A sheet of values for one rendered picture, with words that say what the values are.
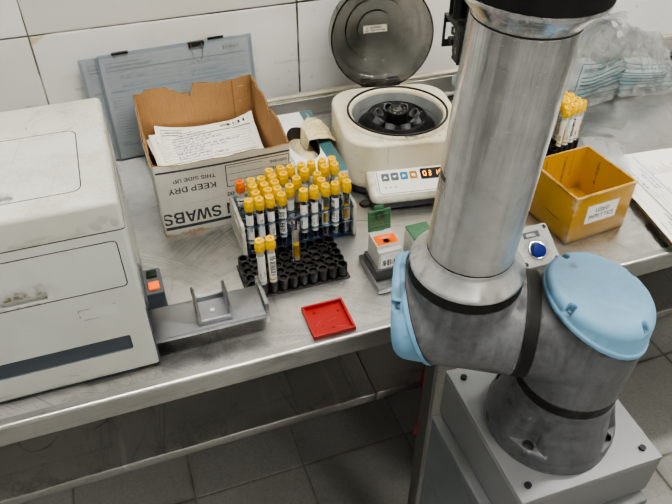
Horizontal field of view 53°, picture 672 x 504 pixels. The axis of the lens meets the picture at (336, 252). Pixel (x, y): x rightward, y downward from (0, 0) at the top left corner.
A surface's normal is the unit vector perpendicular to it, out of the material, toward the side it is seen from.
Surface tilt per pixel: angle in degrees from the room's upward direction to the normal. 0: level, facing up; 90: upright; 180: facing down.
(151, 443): 0
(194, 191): 86
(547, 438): 73
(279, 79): 90
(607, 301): 10
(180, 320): 0
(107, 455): 0
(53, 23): 90
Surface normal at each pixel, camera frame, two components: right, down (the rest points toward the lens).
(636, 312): 0.17, -0.72
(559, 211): -0.91, 0.26
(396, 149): 0.18, 0.64
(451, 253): -0.60, 0.52
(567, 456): -0.03, 0.42
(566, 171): 0.40, 0.59
